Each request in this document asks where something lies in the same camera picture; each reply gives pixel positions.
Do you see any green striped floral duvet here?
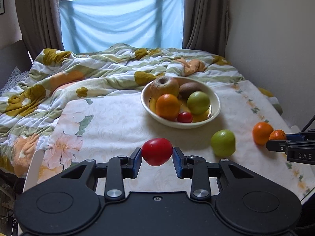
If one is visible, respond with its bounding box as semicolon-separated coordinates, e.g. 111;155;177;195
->
1;44;247;177

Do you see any small mandarin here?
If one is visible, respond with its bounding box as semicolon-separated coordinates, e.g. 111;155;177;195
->
269;129;287;140

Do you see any black cable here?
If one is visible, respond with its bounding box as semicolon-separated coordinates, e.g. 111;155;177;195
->
301;113;315;133

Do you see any large orange far right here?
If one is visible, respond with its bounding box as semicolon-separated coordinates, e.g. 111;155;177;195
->
252;122;274;146

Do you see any yellowish brown apple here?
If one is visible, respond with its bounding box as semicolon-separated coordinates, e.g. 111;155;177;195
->
150;76;179;100

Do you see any floral white tablecloth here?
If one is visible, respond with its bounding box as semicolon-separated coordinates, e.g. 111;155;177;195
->
38;81;314;200

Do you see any light blue window sheet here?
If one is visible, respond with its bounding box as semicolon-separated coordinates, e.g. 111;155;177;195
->
59;0;184;54

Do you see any framed wall picture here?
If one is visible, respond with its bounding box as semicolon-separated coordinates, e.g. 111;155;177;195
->
0;0;5;15

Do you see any right brown curtain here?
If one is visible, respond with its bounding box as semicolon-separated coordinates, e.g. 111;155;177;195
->
182;0;229;56

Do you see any brown kiwi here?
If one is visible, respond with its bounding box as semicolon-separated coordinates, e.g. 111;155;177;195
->
179;82;202;100

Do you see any brown curtain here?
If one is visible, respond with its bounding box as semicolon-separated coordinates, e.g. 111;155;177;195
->
182;0;229;56
15;0;64;59

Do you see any red tomato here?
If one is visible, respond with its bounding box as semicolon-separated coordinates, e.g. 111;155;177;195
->
142;138;173;166
177;112;193;123

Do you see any grey headboard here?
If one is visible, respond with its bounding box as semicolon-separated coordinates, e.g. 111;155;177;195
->
0;40;32;88

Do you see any cream yellow ceramic bowl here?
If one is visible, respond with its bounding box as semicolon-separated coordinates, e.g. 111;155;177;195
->
140;76;222;130

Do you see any green apple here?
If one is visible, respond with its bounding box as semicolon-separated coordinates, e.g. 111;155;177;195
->
186;91;210;115
210;129;236;158

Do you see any left brown curtain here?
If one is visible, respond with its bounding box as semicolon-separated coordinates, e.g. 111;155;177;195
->
15;0;64;59

